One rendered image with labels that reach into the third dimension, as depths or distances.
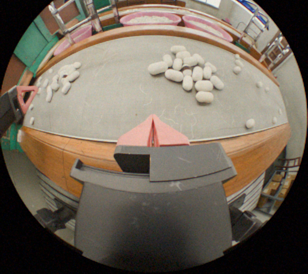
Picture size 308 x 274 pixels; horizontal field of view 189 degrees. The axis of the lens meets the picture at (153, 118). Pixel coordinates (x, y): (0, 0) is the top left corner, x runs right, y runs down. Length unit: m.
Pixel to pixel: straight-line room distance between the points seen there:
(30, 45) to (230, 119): 1.03
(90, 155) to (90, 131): 0.05
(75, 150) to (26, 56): 0.75
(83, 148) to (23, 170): 1.53
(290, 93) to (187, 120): 4.49
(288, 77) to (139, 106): 4.63
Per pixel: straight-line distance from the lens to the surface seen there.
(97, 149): 0.15
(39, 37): 0.94
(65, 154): 0.20
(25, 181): 1.70
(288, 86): 4.58
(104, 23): 0.70
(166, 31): 0.33
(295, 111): 4.54
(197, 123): 0.16
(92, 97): 0.20
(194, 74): 0.18
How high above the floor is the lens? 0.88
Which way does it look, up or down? 76 degrees down
